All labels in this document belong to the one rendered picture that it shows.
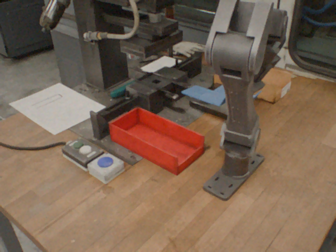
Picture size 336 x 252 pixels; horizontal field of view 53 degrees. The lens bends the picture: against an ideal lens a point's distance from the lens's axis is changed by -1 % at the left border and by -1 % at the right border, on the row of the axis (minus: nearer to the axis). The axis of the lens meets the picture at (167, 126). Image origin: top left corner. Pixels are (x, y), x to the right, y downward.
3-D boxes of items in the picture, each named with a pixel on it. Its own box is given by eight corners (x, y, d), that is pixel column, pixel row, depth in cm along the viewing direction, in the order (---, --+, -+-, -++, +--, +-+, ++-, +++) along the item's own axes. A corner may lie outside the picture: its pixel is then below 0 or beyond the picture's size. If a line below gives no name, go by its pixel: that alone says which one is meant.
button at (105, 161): (105, 173, 85) (104, 167, 84) (95, 167, 87) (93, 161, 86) (116, 165, 88) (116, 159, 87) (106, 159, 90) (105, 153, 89)
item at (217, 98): (223, 107, 94) (224, 97, 92) (181, 92, 103) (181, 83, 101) (237, 100, 98) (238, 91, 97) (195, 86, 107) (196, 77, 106)
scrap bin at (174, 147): (177, 176, 86) (177, 158, 83) (111, 140, 100) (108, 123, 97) (204, 153, 94) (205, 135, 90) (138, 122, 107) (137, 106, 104)
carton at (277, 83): (273, 106, 115) (277, 85, 111) (212, 85, 129) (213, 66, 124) (289, 92, 123) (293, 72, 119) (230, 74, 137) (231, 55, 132)
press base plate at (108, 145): (133, 174, 92) (132, 165, 90) (33, 114, 119) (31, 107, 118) (250, 85, 133) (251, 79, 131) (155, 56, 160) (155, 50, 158)
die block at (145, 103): (149, 118, 109) (148, 97, 105) (128, 108, 115) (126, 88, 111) (187, 94, 122) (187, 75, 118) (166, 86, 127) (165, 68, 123)
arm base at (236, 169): (202, 164, 78) (228, 177, 74) (245, 125, 90) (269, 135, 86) (201, 189, 82) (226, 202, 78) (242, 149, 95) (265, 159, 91)
